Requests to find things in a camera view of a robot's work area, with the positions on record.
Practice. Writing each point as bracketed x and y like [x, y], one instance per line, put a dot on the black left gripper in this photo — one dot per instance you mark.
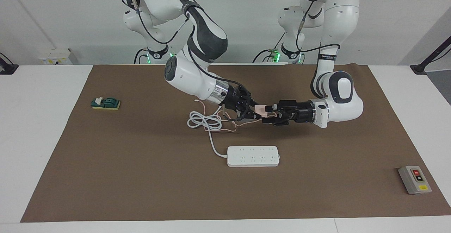
[299, 112]

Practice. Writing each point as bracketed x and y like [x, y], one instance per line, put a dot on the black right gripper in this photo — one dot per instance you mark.
[235, 97]

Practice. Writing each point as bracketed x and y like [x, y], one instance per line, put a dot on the pink charger adapter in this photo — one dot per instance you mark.
[260, 109]

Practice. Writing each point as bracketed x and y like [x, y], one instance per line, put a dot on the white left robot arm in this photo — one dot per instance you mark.
[338, 14]

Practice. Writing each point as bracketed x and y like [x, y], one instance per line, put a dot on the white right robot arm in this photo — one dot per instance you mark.
[190, 74]

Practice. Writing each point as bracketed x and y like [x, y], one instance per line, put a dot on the white power strip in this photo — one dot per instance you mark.
[253, 155]

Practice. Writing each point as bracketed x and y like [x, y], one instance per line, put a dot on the brown table mat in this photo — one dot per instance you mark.
[317, 155]

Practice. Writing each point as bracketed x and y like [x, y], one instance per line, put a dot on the green circuit board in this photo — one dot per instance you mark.
[109, 102]

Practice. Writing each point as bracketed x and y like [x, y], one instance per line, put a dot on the black table clamp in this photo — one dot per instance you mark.
[428, 60]
[7, 67]

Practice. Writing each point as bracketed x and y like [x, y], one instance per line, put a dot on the white box with yellow labels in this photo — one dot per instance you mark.
[56, 57]

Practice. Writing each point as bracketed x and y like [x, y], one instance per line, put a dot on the grey on-off switch box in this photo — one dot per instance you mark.
[415, 180]

